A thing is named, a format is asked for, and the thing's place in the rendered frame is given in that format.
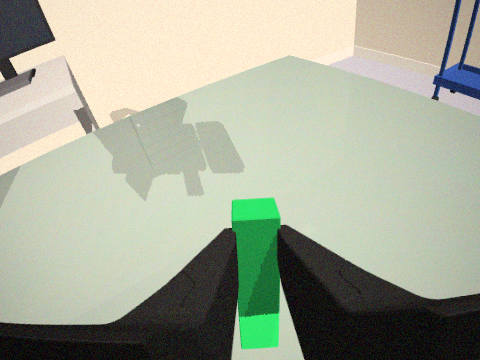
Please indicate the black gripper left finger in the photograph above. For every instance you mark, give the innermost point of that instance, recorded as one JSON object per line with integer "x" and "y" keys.
{"x": 193, "y": 317}

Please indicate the green rectangular post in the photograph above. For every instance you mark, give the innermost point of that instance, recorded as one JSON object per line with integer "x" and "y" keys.
{"x": 255, "y": 223}

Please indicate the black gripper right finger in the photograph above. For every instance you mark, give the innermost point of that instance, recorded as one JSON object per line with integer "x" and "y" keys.
{"x": 342, "y": 312}

